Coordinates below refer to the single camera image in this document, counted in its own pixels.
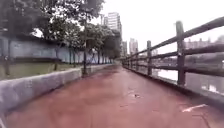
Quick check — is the dark pole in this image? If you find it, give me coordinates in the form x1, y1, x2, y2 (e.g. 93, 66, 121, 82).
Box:
82, 13, 89, 76

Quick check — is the tall grey building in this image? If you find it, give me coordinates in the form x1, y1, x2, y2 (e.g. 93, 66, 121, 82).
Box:
121, 37, 139, 56
101, 11, 123, 34

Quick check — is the red paved path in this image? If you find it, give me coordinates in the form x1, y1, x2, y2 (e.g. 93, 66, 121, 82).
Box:
3, 64, 224, 128

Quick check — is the row of trees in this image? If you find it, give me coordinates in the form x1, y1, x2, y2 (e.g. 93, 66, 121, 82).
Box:
0, 0, 123, 76

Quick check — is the strip of grass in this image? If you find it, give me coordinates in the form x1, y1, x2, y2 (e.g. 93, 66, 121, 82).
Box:
0, 61, 84, 81

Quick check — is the grey water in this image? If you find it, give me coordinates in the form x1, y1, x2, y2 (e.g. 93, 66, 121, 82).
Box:
151, 64, 224, 94

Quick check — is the brown wooden rail fence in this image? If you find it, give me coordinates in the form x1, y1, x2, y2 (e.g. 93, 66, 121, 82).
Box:
120, 15, 224, 101

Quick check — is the long pale wall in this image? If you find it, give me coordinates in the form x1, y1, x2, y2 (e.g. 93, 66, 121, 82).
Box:
0, 34, 113, 65

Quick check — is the low grey concrete kerb wall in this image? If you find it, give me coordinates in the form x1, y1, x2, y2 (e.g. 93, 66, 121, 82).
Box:
0, 63, 116, 116

